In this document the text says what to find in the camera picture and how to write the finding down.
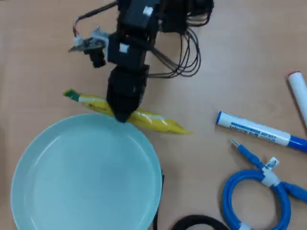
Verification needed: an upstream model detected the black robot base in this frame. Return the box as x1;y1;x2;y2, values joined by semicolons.
160;0;214;34

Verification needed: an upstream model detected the blue coiled cable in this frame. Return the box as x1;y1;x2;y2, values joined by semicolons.
222;138;307;230

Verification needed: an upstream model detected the yellow coffee stick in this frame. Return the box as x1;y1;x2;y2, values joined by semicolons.
62;88;194;135

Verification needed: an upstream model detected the blue whiteboard marker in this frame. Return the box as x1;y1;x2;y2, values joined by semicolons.
215;111;307;153

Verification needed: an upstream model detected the light blue plate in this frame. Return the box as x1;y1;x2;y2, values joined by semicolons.
11;113;163;230

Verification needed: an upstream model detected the white marker with red cap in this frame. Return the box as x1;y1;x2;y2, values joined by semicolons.
286;71;307;135

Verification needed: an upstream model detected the black robot wire bundle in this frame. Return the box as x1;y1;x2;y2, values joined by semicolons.
148;0;214;79

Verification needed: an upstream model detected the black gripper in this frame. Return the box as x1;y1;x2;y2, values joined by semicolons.
106;33;150;123

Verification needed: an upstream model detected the thin camera cable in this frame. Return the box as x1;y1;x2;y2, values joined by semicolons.
72;1;120;37

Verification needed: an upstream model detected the wrist camera with white bracket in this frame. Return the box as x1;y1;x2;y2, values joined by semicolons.
68;26;111;68

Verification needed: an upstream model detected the thick black cable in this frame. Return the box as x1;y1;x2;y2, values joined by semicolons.
171;215;231;230

